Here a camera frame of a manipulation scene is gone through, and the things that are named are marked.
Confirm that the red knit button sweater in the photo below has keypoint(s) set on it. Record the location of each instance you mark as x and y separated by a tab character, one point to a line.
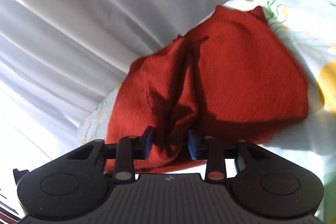
230	78

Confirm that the white sheer curtain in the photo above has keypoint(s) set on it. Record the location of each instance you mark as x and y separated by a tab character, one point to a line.
65	56

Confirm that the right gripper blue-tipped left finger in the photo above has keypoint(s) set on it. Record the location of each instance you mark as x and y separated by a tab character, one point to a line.
123	153

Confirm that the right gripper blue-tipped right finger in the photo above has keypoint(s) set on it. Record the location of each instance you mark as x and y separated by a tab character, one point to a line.
215	152

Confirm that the floral white bed sheet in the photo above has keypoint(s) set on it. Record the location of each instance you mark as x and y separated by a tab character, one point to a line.
307	28

